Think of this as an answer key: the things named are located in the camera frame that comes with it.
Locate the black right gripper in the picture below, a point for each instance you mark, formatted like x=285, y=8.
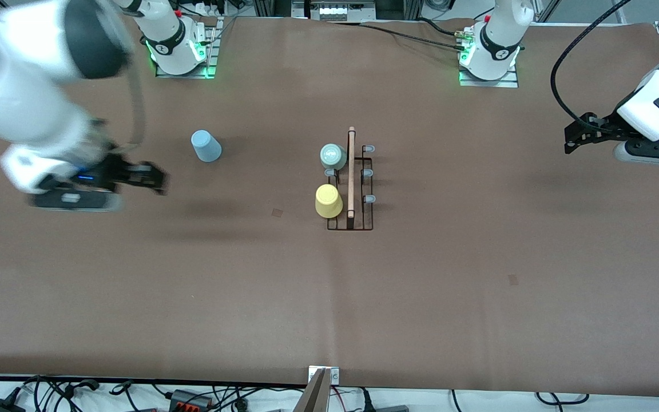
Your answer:
x=113, y=169

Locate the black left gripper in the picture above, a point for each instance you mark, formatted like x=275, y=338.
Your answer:
x=605, y=128

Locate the yellow plastic cup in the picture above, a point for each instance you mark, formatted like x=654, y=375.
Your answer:
x=328, y=201

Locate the pale green plastic cup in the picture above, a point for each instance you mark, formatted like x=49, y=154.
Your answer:
x=333, y=155

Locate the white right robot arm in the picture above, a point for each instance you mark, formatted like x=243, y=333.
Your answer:
x=32, y=97

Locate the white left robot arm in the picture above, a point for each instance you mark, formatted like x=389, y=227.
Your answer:
x=501, y=40

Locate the light blue plastic cup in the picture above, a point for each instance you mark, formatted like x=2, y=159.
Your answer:
x=206, y=146

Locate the brown table cover mat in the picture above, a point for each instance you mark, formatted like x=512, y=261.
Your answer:
x=478, y=229

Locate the black orange connector box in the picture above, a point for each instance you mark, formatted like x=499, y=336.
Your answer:
x=189, y=399

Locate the white power strip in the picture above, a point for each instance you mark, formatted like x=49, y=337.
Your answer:
x=335, y=10

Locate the black power adapter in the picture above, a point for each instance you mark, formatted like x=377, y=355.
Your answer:
x=0, y=406

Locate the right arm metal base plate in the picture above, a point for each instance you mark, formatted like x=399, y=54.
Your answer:
x=186, y=75

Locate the grey metal mount bar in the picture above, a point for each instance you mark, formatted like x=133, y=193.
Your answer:
x=315, y=397

